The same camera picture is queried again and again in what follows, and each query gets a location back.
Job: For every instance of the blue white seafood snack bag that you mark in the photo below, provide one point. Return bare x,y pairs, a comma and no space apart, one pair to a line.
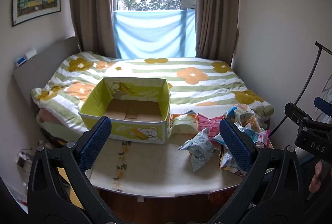
227,161

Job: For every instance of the brown curtain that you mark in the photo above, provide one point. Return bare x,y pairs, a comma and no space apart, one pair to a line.
93,22
216,29

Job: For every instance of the light blue window cloth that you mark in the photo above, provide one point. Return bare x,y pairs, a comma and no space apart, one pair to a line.
155,34

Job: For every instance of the blue white item on headboard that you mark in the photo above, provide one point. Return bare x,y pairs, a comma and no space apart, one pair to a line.
24,58

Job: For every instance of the black stand with cable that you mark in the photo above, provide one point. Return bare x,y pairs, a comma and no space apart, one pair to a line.
319,52

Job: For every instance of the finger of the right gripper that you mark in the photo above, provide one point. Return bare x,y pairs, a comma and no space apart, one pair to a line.
323,106
296,114

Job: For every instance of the pink striped snack bag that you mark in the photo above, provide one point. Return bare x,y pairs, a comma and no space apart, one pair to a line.
212,124

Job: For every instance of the yellow green cardboard box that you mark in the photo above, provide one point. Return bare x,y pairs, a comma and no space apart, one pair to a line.
138,108

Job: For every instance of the right hand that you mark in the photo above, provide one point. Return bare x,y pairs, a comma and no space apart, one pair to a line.
316,182

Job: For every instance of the cream orange snack bag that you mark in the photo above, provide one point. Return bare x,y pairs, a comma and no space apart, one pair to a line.
184,124

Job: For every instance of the grey headboard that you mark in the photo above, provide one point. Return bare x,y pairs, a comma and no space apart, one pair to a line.
36,72

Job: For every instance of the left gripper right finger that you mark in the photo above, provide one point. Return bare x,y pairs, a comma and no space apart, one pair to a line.
270,192

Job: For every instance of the right brown curtain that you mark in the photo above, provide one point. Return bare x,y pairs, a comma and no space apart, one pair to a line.
216,29

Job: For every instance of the blue cream waffle snack bag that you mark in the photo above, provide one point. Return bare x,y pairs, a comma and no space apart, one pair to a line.
244,115

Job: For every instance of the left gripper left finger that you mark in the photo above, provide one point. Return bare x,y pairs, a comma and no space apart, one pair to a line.
59,190

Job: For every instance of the left brown curtain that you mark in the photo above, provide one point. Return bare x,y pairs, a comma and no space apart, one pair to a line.
93,22

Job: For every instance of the pink strawberry snack bag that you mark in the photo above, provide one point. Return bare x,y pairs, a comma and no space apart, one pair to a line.
263,137

